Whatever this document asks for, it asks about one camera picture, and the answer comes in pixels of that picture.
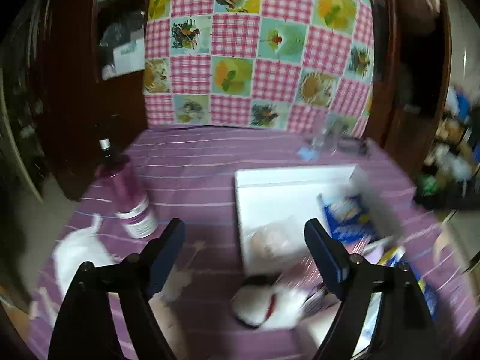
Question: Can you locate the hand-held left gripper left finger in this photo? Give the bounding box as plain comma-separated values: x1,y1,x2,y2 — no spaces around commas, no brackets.
48,217,187,360

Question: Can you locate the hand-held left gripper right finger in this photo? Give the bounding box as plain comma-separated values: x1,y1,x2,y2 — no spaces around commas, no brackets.
304,218,437,360

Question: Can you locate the black and white plush toy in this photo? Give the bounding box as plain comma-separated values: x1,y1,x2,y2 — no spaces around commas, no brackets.
230,274,312,331

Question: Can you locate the white shallow cardboard box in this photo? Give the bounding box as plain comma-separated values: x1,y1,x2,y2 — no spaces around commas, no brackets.
234,164,406,274

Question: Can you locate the blue printed packet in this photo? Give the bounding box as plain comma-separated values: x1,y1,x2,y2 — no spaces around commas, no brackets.
318,192,379,244

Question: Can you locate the purple pump bottle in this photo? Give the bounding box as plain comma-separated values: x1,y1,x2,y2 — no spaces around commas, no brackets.
94,124,159,240

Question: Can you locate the purple striped tablecloth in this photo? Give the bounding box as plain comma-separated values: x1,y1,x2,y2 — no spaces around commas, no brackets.
28,125,473,360

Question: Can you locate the white face mask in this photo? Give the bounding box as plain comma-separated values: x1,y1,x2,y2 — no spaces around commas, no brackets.
52,214,121,297

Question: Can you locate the black clip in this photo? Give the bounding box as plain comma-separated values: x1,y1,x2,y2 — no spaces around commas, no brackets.
337,139,372,158

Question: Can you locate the clear glass cup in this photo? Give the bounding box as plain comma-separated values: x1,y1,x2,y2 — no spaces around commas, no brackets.
309,114,344,154

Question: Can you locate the pile of boxes and bags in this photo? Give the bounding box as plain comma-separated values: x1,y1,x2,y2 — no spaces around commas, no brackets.
416,82,480,211

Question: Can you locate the dark wooden glass-door cabinet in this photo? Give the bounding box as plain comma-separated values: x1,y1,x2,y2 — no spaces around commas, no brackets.
37,0,151,200

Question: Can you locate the pink checkered picture cloth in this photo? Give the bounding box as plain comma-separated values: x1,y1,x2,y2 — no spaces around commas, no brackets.
142,0,376,139

